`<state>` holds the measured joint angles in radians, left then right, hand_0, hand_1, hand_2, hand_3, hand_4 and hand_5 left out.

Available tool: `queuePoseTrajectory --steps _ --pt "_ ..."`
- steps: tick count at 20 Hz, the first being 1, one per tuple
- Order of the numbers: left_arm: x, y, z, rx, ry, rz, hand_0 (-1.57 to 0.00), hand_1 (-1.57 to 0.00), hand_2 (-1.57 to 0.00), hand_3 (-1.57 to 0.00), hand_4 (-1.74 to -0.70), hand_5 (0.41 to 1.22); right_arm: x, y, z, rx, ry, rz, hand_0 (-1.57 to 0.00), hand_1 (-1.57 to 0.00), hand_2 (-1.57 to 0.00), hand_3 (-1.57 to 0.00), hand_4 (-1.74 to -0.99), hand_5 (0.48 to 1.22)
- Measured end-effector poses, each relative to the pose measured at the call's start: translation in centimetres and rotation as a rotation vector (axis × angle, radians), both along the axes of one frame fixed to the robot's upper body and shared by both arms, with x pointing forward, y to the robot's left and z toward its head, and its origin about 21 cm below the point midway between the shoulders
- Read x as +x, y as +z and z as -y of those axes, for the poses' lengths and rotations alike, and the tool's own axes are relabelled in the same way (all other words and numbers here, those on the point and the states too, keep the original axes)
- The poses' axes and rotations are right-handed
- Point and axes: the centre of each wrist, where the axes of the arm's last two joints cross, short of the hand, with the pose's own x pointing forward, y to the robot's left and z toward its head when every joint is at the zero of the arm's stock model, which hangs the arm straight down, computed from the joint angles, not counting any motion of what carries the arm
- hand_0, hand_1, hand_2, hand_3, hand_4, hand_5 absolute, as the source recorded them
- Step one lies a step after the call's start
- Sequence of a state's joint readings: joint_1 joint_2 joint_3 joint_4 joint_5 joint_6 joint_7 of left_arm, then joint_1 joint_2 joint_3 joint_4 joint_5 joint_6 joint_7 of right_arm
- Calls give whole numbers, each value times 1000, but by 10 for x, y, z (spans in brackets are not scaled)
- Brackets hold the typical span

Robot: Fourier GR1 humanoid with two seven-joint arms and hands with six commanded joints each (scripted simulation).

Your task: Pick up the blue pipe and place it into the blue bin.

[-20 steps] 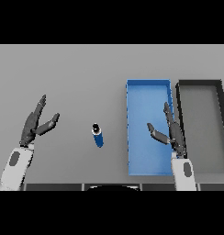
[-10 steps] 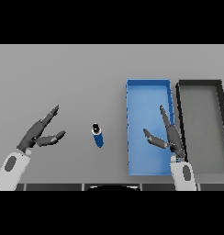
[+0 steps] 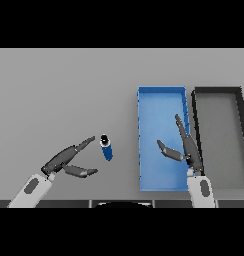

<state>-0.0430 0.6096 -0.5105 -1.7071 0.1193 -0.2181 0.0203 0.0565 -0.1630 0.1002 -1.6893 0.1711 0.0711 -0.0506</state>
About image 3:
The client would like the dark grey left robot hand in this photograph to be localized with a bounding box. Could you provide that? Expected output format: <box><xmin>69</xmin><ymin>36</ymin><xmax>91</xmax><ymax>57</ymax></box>
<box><xmin>40</xmin><ymin>135</ymin><xmax>99</xmax><ymax>179</ymax></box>

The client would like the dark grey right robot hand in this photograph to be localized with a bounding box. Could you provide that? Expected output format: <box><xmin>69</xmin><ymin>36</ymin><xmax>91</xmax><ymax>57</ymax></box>
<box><xmin>156</xmin><ymin>113</ymin><xmax>205</xmax><ymax>177</ymax></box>

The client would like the blue bin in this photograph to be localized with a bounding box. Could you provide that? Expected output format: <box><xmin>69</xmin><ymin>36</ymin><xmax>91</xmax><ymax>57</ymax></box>
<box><xmin>137</xmin><ymin>86</ymin><xmax>192</xmax><ymax>193</ymax></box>

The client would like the dark grey bin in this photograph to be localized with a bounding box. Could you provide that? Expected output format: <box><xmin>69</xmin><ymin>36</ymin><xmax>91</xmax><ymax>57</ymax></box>
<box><xmin>190</xmin><ymin>86</ymin><xmax>244</xmax><ymax>191</ymax></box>

